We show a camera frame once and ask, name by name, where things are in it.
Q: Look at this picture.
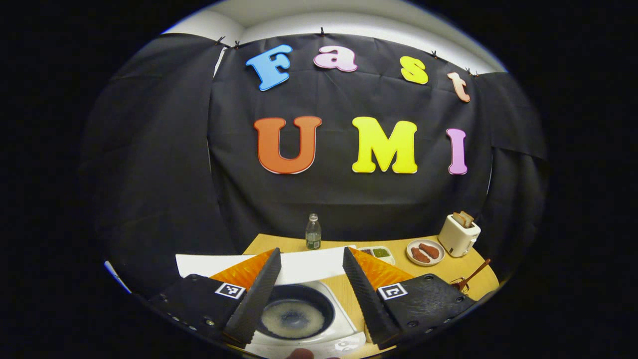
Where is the white divided grain tray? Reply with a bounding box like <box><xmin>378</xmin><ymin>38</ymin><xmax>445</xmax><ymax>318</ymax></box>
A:
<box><xmin>358</xmin><ymin>246</ymin><xmax>396</xmax><ymax>266</ymax></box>

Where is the white toaster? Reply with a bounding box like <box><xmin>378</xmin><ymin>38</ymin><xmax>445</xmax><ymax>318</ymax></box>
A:
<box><xmin>438</xmin><ymin>211</ymin><xmax>481</xmax><ymax>258</ymax></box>

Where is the white rice cooker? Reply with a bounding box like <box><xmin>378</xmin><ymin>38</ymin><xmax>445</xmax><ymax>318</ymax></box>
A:
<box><xmin>175</xmin><ymin>246</ymin><xmax>367</xmax><ymax>359</ymax></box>

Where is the brown wooden spoon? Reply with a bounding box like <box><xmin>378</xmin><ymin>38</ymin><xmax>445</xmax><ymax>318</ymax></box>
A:
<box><xmin>456</xmin><ymin>258</ymin><xmax>491</xmax><ymax>295</ymax></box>

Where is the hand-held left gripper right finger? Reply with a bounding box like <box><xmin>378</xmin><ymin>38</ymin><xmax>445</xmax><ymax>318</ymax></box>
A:
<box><xmin>342</xmin><ymin>246</ymin><xmax>475</xmax><ymax>350</ymax></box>

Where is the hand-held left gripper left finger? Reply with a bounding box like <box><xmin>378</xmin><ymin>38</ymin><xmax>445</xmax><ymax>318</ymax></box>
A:
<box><xmin>150</xmin><ymin>248</ymin><xmax>282</xmax><ymax>348</ymax></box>

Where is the clear plastic water bottle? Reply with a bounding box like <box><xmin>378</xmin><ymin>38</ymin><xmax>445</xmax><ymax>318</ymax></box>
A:
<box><xmin>306</xmin><ymin>213</ymin><xmax>322</xmax><ymax>250</ymax></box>

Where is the white round plate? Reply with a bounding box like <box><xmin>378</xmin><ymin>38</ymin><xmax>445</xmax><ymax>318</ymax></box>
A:
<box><xmin>406</xmin><ymin>239</ymin><xmax>445</xmax><ymax>267</ymax></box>

